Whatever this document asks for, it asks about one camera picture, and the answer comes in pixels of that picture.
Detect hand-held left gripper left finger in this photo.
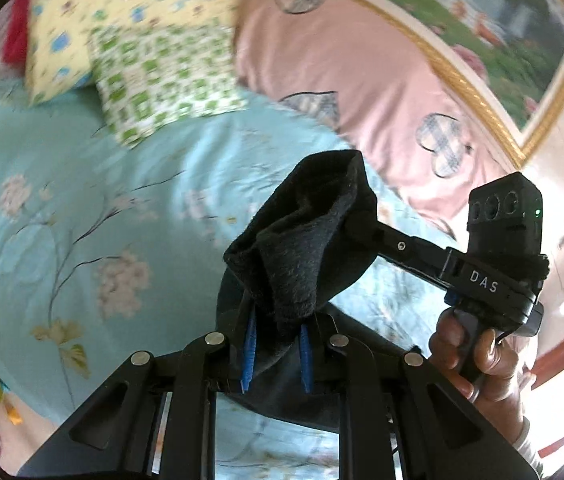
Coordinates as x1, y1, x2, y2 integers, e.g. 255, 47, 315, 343
17, 305, 258, 480

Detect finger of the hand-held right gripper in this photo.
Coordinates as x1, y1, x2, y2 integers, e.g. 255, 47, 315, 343
346, 210, 455, 289

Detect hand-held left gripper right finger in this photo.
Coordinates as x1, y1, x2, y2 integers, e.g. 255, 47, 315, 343
298, 312, 538, 480

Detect black pants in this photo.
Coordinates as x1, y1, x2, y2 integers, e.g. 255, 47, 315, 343
214, 150, 415, 433

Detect person's right forearm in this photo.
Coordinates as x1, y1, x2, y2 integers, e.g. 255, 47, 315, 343
509, 410, 550, 480

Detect person's right hand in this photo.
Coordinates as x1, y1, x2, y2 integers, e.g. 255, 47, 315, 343
428, 309, 526, 444

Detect pink pillow with plaid hearts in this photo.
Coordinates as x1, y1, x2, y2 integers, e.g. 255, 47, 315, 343
232, 0, 523, 236

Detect light blue floral bed sheet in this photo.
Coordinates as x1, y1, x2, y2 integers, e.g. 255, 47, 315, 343
0, 77, 463, 480

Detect gold framed floral painting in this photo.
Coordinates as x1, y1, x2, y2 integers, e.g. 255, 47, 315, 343
207, 0, 564, 168

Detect green checked pillow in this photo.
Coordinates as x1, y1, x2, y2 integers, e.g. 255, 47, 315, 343
89, 22, 250, 150

